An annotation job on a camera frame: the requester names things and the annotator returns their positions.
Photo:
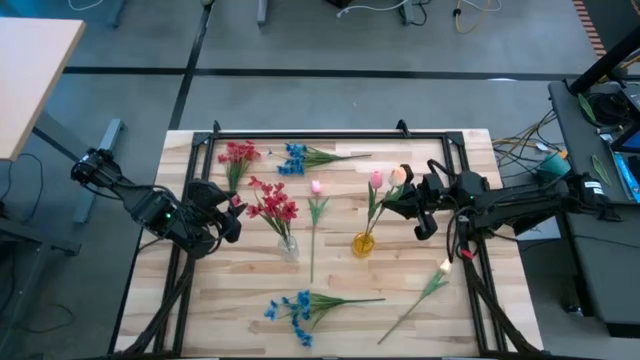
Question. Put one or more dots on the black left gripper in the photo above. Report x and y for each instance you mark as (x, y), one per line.
(200, 232)

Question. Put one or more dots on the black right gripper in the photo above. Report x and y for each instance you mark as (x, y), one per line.
(434, 195)

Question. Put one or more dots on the peach artificial tulip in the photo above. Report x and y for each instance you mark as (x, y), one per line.
(397, 176)

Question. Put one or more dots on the deep pink artificial tulip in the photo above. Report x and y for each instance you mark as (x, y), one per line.
(376, 179)

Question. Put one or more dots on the red artificial flower bunch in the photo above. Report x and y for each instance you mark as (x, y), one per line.
(239, 152)
(275, 205)

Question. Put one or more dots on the amber glass vase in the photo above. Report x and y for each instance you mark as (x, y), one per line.
(363, 246)

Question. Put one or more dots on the cream artificial tulip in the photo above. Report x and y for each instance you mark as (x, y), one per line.
(445, 266)

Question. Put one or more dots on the blue artificial flower bunch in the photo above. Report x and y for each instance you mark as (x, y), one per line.
(302, 300)
(295, 160)

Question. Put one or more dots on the light pink artificial tulip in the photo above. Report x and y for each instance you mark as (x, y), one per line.
(315, 186)

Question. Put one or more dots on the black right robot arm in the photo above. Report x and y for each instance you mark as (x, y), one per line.
(525, 202)

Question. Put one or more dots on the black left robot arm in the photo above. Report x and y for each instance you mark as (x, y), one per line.
(150, 207)

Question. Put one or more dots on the clear cut-glass vase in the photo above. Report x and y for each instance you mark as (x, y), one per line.
(289, 250)

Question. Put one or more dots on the teal cup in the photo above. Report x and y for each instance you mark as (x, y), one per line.
(554, 166)

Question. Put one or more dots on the grey table foot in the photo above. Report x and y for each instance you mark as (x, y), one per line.
(407, 12)
(262, 12)
(116, 12)

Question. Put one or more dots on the dark metal floor foot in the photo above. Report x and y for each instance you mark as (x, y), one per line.
(30, 240)

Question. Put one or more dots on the green loose leaf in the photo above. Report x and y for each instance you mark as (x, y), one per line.
(600, 170)
(586, 106)

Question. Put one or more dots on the dark grey side desk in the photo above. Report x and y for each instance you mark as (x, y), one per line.
(600, 280)

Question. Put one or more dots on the blue booklet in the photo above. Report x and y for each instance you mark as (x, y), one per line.
(627, 175)

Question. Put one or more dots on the tablet with blue screen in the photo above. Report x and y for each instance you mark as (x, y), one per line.
(631, 142)

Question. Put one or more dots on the light wood side table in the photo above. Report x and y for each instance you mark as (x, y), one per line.
(35, 75)

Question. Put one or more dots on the black diagonal beam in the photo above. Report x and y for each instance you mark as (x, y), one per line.
(605, 62)

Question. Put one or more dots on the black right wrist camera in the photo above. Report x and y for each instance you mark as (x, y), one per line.
(425, 227)

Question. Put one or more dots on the black aluminium table frame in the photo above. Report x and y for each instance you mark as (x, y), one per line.
(325, 135)

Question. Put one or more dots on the grey table leg frame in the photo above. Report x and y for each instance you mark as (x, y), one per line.
(107, 145)

